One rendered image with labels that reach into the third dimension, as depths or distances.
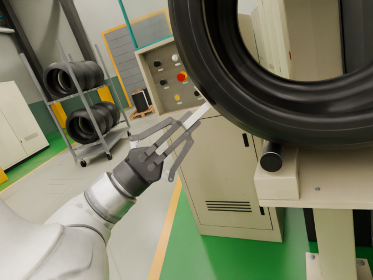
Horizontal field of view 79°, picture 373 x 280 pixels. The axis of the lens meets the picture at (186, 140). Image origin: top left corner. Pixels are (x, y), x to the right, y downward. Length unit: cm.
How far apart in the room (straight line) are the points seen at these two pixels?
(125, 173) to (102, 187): 5
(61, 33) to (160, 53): 1011
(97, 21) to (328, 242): 1019
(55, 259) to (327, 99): 70
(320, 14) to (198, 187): 106
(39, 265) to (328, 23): 82
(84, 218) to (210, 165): 97
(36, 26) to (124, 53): 375
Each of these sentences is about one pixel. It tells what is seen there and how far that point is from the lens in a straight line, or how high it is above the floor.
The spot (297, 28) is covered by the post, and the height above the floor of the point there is 114.
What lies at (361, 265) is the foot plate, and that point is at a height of 1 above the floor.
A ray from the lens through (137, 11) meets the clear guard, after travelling 131.
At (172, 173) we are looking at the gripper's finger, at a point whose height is 95.
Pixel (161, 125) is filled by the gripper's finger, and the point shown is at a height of 105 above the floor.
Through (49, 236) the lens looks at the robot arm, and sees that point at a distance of 34.
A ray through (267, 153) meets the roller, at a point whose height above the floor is 92.
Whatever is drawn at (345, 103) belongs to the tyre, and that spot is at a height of 92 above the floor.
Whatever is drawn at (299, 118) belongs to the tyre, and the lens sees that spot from 46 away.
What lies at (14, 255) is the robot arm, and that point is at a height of 101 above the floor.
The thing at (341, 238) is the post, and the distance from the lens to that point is 115.
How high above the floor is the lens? 115
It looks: 19 degrees down
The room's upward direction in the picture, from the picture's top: 18 degrees counter-clockwise
